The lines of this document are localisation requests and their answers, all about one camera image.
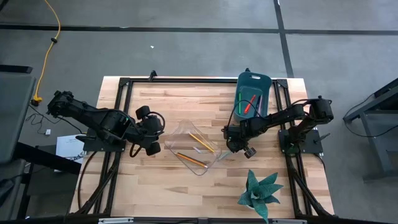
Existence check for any yellow pencil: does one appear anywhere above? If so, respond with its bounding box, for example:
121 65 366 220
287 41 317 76
188 133 216 154

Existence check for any dark grey side table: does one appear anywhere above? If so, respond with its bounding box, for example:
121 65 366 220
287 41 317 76
0 64 82 220

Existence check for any white printed paper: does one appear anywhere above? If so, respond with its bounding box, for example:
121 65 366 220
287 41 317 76
55 134 87 165

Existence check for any dark blue pen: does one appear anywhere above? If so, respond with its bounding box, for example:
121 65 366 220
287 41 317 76
254 95 262 118

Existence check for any teal plastic bin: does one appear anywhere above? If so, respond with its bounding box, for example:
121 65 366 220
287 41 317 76
233 71 273 124

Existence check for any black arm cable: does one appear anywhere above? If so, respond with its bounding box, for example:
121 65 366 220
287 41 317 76
226 99 265 131
129 111 166 158

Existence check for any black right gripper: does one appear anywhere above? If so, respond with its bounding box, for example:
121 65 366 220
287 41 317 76
223 123 257 159

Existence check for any black aluminium table frame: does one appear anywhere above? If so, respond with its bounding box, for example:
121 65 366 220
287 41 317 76
71 70 335 218

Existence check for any orange pencil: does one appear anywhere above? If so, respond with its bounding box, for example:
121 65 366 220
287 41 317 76
174 151 208 169

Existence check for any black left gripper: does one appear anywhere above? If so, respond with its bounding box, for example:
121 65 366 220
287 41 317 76
136 106 165 156

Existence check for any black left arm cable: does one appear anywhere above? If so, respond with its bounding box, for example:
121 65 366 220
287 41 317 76
129 111 166 158

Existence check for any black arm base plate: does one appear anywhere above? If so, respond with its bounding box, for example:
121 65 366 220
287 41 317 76
278 128 325 156
76 133 127 153

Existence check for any silver table bracket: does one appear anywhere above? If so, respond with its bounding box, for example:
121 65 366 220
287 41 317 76
272 218 308 224
98 217 134 224

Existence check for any clear plastic bin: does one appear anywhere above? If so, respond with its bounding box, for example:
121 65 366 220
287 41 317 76
164 119 223 177

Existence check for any neon orange pen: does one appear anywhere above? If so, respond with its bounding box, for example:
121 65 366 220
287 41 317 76
244 94 257 114

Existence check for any grey metal desk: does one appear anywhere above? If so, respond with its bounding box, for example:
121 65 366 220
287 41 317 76
343 77 398 182

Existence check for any yellow extension cable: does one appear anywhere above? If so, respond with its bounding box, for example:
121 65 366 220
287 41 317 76
30 0 62 106

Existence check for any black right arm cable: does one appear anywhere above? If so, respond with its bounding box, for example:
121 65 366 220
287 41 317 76
226 99 265 131

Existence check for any artificial green plant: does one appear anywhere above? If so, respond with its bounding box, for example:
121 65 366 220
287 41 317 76
238 169 284 224

